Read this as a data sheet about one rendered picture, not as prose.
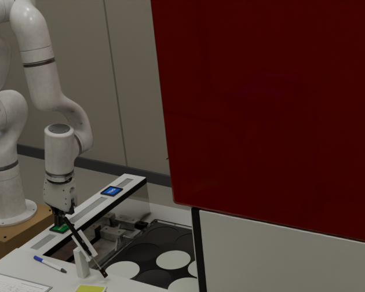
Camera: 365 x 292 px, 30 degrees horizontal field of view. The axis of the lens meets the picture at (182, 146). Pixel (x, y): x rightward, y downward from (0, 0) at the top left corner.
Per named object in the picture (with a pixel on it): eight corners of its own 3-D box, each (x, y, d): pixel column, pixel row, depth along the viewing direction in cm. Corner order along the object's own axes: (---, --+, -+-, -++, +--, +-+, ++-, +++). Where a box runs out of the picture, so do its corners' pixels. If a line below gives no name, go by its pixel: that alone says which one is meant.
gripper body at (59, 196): (80, 174, 201) (80, 205, 207) (54, 163, 206) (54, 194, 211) (64, 185, 196) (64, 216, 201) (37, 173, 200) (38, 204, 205)
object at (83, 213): (150, 211, 244) (146, 176, 238) (48, 296, 201) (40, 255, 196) (129, 207, 249) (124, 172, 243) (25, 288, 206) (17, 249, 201)
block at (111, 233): (127, 237, 216) (126, 229, 215) (120, 243, 214) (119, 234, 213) (106, 233, 220) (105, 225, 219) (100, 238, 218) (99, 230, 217)
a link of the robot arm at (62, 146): (63, 156, 205) (39, 167, 199) (63, 117, 199) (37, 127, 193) (81, 167, 201) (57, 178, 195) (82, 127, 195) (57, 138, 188)
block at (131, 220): (141, 226, 223) (139, 218, 221) (135, 230, 220) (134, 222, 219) (121, 221, 227) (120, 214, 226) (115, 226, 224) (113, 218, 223)
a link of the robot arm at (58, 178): (80, 167, 201) (80, 175, 202) (57, 157, 205) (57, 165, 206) (62, 178, 195) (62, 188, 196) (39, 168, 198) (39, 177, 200)
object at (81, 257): (102, 275, 182) (95, 232, 177) (93, 283, 179) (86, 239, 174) (84, 270, 186) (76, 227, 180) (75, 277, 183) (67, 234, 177)
